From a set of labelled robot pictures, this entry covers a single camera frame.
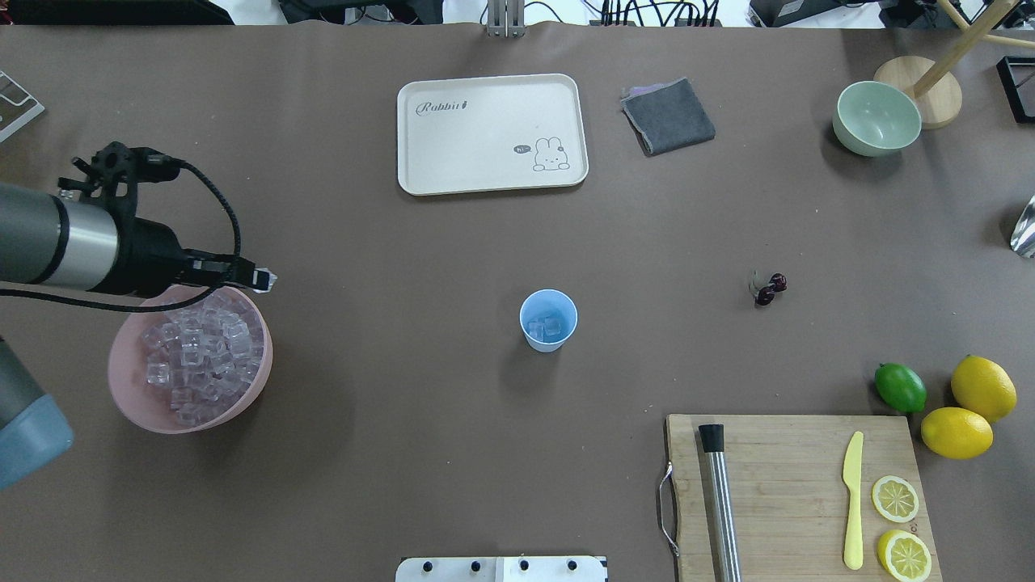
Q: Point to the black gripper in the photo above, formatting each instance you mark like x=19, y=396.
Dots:
x=150, y=254

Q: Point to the clear ice cube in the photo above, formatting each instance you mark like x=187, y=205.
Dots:
x=262, y=281

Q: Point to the dark red cherries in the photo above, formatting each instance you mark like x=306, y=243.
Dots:
x=763, y=290

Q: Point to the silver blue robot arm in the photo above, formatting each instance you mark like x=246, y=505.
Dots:
x=30, y=226

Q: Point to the clear ice cubes pile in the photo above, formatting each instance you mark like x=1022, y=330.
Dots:
x=201, y=360

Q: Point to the white cup rack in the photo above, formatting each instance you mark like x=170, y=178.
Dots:
x=18, y=107

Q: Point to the light blue plastic cup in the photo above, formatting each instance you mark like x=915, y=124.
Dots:
x=548, y=317

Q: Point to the wooden cup tree stand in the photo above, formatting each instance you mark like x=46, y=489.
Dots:
x=931, y=84

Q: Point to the steel ice scoop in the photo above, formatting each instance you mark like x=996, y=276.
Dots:
x=1022, y=240

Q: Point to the pink bowl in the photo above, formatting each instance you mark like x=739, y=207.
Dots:
x=127, y=367

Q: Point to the cream rabbit tray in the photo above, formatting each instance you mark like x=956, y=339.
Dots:
x=486, y=134

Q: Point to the grey folded cloth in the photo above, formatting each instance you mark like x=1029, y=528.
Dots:
x=667, y=116

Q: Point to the steel muddler black tip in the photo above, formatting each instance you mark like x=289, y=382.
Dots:
x=724, y=529

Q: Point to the wooden cutting board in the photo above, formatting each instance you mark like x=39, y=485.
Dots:
x=788, y=499

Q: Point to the yellow plastic knife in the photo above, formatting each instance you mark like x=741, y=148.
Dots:
x=853, y=542

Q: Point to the mint green bowl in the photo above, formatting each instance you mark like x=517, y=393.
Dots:
x=875, y=119

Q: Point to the green lime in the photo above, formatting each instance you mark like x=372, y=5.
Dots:
x=900, y=387

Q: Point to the lemon slice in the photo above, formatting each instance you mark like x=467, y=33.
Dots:
x=896, y=499

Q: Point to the lemon half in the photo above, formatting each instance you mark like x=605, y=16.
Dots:
x=904, y=556

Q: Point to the yellow lemon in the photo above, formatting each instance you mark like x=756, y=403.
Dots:
x=984, y=387
x=956, y=433

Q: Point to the aluminium frame post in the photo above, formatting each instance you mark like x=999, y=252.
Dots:
x=505, y=18

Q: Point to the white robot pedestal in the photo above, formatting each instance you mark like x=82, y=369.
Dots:
x=504, y=568

